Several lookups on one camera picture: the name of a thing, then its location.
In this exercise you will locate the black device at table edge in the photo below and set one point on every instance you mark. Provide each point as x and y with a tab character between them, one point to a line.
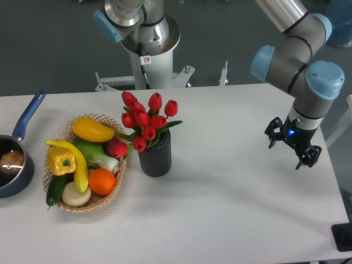
342	236

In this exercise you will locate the blue translucent container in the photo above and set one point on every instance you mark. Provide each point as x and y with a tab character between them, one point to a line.
339	14

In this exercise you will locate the green cucumber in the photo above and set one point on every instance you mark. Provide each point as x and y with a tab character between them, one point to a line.
56	188

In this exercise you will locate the yellow mango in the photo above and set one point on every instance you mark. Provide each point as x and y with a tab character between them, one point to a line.
91	130

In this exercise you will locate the orange fruit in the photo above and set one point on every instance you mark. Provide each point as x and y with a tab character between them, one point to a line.
102	181

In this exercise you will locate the white frame at right edge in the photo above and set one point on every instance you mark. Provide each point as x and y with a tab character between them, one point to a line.
340	126

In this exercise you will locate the blue saucepan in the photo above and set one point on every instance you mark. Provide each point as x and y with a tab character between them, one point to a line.
12	184

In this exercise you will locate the yellow bell pepper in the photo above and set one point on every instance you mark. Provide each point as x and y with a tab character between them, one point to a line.
60	160

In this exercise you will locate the white round onion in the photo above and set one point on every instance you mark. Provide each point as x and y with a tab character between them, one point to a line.
74	198

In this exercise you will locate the dark ribbed vase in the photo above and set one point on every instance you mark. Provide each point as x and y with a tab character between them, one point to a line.
156	160

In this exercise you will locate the yellow curved squash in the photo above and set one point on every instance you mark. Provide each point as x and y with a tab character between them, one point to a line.
81	175

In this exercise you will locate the dark red radish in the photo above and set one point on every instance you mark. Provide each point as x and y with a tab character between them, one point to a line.
112	146

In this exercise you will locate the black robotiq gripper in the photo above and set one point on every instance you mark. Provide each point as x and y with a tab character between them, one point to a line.
297	138

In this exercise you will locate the red tulip bouquet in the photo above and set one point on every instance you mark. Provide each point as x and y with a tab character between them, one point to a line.
146	124

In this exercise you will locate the green lettuce bok choy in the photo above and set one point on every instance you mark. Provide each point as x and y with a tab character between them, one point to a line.
95	155

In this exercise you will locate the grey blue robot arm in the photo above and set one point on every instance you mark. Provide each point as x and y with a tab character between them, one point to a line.
314	85

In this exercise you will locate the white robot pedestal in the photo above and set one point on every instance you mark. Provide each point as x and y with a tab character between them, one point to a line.
151	54

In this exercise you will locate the brown food in pan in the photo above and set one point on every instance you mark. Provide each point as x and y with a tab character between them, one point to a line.
12	162

